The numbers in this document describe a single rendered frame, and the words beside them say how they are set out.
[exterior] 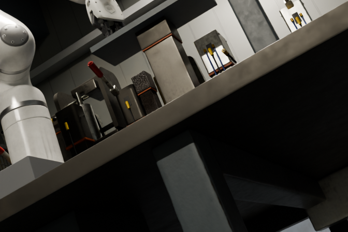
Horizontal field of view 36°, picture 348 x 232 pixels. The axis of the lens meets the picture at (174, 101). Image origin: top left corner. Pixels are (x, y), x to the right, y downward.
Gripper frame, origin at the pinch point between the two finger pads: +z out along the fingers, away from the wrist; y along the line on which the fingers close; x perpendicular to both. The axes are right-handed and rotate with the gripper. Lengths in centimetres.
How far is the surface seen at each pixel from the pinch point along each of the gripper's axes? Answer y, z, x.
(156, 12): 1.1, 3.6, -17.7
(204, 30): 179, -91, 91
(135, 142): -42, 52, -38
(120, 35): -4.0, 3.9, -6.6
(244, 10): 13.0, 15.2, -35.7
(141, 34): 0.7, 5.5, -10.0
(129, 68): 154, -96, 148
